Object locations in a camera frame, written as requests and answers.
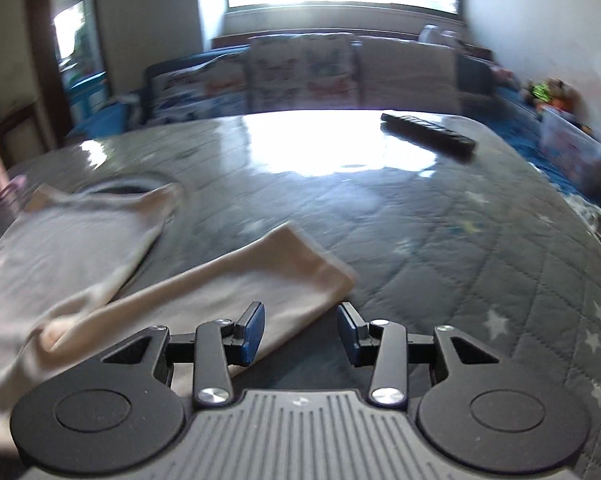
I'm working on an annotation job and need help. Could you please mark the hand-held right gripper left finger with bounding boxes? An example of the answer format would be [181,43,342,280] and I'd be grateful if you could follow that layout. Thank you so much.
[100,301,267,409]

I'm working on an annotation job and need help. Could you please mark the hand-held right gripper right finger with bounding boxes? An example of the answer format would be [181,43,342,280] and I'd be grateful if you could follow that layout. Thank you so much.
[337,302,501,409]

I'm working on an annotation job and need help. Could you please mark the cream knit garment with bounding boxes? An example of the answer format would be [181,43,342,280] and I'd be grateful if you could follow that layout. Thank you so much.
[0,182,358,461]

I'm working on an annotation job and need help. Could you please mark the grey quilted star table cover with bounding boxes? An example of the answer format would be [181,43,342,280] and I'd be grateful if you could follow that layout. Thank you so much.
[0,110,601,461]

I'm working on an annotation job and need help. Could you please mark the black remote control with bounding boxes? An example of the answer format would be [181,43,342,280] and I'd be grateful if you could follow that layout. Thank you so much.
[380,112,477,162]

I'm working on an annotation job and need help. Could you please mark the butterfly print cushion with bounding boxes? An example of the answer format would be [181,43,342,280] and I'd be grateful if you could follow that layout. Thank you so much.
[247,34,357,108]
[150,57,250,123]

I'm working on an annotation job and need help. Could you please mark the plain beige cushion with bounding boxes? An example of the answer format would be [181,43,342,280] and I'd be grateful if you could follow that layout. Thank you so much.
[356,37,461,113]

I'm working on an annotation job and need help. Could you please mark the blue plastic box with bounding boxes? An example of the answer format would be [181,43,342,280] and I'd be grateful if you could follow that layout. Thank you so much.
[66,71,110,128]

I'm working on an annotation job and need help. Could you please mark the clear plastic storage box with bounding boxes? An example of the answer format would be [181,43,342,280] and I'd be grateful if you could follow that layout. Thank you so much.
[539,104,601,198]

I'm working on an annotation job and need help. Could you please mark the colourful toy pile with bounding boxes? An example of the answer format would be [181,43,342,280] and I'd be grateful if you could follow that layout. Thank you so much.
[526,79,580,112]

